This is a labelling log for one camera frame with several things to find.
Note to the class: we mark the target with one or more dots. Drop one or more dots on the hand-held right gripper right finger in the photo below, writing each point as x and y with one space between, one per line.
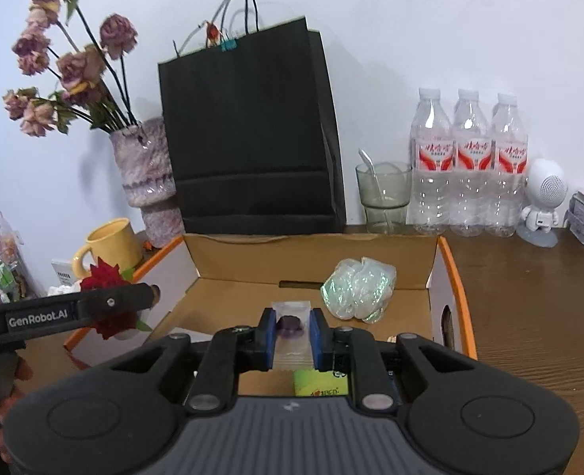
316 339

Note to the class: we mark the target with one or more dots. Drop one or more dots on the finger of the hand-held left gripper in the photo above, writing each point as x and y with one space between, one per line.
118 299

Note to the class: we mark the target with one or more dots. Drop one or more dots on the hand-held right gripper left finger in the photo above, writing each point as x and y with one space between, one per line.
269 339

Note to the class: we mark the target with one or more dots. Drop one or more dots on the clear plastic packet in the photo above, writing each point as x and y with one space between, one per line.
292 351

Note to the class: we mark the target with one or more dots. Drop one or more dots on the red artificial rose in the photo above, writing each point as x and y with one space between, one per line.
104 274

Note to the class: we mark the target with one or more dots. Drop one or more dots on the cardboard box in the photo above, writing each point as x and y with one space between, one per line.
252 262

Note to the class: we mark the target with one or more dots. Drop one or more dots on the white tissue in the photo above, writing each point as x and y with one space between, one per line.
64 289

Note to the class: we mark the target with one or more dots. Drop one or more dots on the green packet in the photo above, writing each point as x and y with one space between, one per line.
316 383

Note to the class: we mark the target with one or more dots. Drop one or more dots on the yellow mug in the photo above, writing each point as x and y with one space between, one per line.
116 247

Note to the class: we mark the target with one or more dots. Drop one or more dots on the clear desk organizer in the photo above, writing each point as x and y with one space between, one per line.
0 277

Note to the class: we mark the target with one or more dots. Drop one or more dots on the iridescent plastic packet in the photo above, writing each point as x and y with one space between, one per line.
356 289

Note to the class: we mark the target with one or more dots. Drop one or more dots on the pink mottled vase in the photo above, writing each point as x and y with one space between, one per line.
143 168

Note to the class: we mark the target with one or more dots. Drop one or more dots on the green glass cup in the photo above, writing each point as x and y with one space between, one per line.
393 183

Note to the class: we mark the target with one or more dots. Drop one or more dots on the metal spoon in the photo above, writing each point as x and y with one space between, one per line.
367 158

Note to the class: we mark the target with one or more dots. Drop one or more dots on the clear water bottle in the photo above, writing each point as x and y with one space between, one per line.
472 183
433 178
509 183

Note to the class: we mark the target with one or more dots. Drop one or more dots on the black paper bag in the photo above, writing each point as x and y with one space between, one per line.
247 123

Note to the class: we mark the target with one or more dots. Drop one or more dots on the dried pink flowers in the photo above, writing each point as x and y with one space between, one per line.
118 34

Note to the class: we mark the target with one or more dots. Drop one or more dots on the white robot speaker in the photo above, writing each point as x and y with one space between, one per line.
546 185

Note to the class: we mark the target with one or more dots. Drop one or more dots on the teal binder clip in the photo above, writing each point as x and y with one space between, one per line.
228 45

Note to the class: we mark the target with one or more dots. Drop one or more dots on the red charm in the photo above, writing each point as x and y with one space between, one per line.
213 32

